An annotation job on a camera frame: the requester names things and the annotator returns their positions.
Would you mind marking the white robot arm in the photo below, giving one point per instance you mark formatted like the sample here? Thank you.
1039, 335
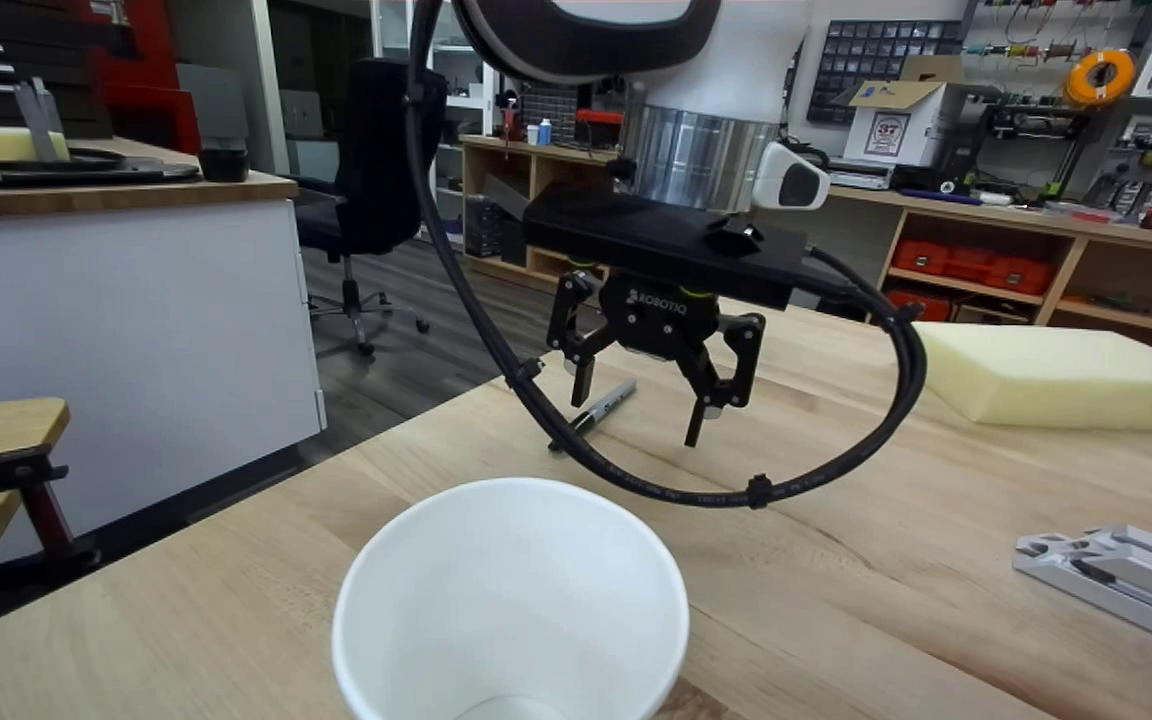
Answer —
700, 82

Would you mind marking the row of red storage bins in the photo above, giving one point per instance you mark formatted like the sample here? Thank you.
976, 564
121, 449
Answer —
976, 267

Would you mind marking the white glass door cabinet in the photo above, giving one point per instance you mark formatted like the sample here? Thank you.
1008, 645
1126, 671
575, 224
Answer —
456, 95

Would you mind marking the yellow foam block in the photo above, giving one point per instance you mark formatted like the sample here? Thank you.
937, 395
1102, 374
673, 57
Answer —
1069, 381

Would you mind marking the black bench machine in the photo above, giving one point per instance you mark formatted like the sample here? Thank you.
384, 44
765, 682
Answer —
1000, 132

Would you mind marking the red storage bin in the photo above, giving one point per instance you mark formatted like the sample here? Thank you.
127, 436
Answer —
928, 308

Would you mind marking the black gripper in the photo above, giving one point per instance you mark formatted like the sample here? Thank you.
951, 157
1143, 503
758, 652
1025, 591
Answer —
658, 323

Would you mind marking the orange tape roll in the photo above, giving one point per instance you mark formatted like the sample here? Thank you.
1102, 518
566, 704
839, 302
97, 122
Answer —
1076, 82

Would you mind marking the small black round object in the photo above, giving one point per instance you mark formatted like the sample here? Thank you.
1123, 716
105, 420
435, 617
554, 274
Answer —
223, 163

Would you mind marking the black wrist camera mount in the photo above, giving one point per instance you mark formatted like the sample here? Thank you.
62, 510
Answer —
658, 241

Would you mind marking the black office chair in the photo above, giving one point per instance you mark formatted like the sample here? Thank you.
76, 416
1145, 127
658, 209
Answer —
377, 153

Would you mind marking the white cardboard box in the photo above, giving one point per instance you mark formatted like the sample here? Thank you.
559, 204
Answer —
895, 127

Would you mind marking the black marker pen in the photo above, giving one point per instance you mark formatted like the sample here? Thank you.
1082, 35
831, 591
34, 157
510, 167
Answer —
606, 405

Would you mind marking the white paper cup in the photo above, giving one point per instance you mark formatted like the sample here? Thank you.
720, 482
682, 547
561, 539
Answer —
510, 603

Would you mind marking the long wooden shelf workbench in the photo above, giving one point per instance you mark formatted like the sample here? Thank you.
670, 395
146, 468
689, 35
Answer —
1000, 223

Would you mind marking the blue bottle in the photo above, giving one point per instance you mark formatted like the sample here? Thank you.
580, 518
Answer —
543, 132

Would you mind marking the wide dark pegboard tool panel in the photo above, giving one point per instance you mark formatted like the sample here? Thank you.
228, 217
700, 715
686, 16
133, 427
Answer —
881, 60

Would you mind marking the red tool cabinet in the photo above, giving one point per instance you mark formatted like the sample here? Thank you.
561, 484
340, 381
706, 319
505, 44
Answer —
136, 75

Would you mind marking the white desk with wooden top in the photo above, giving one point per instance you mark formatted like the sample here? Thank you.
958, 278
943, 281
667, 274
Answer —
121, 323

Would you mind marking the silver aluminium extrusion rail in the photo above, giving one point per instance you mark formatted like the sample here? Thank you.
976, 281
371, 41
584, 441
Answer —
1131, 577

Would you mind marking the red toolbox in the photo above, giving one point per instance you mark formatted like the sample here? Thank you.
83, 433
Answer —
602, 130

